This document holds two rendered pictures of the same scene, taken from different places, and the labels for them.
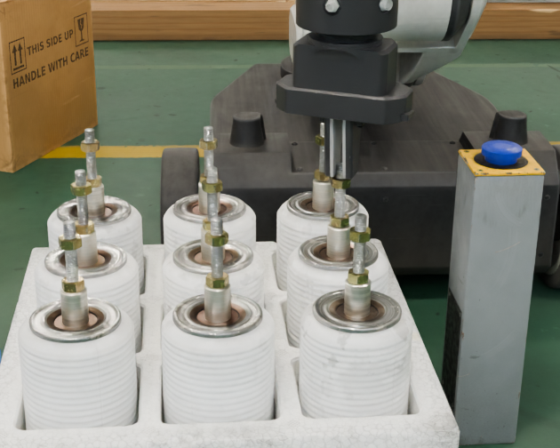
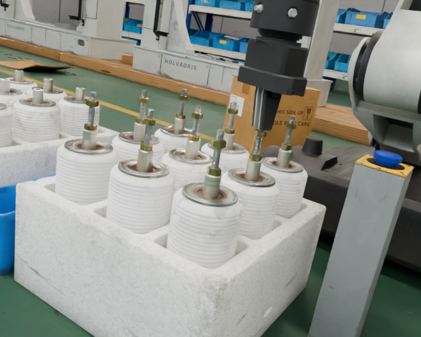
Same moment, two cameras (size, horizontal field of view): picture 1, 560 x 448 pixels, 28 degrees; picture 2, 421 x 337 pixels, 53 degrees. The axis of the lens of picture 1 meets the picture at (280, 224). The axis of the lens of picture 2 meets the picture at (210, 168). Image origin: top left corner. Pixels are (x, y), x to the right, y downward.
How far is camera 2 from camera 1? 0.60 m
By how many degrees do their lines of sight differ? 34
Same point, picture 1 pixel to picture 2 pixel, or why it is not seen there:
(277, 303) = not seen: hidden behind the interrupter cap
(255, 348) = (140, 186)
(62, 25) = (298, 107)
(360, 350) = (185, 210)
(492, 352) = (344, 289)
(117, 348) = (88, 162)
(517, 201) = (381, 190)
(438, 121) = not seen: outside the picture
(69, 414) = (60, 187)
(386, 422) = (185, 263)
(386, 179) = not seen: hidden behind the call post
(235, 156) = (297, 154)
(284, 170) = (317, 168)
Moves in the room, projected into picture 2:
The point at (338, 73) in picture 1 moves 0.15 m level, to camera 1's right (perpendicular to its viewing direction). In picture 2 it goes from (262, 57) to (367, 77)
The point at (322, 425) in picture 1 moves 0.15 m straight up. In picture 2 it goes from (153, 247) to (167, 136)
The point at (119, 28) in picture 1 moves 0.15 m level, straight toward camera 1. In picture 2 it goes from (352, 135) to (346, 138)
